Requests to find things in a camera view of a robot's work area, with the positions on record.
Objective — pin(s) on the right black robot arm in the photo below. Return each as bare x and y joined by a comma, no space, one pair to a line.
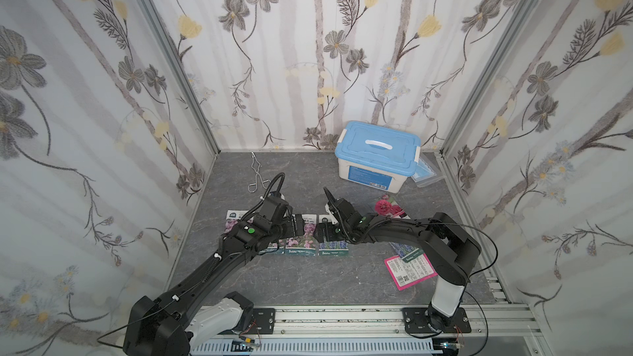
450,249

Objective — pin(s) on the pink back seed packet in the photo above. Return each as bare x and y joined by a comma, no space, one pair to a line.
406,274

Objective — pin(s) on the metal scissor tongs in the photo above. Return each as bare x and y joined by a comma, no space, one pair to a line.
259,181

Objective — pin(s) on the hollyhock pink flower packet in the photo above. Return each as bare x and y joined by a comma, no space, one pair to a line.
388,206

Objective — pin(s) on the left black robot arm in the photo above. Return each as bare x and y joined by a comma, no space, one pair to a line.
177,321

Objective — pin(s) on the white cosmos seed packet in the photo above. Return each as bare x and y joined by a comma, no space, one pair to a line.
277,248

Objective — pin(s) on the white slotted cable duct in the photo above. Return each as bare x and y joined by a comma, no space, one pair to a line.
315,346

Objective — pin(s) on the clear bag of masks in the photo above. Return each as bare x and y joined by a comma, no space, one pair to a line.
426,173

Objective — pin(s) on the purple flower seed packet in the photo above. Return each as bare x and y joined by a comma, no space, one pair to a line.
234,218

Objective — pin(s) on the pink phlox seed packet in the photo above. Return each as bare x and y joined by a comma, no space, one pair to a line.
305,245

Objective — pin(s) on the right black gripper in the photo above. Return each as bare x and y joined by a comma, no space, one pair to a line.
329,230

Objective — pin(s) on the lavender seed packet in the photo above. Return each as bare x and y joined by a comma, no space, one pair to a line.
332,248
406,252

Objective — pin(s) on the blue lid storage box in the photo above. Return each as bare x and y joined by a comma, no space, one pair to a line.
376,156

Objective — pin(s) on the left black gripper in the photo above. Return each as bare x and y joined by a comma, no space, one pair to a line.
297,225

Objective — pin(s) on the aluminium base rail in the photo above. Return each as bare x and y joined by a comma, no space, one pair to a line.
502,329

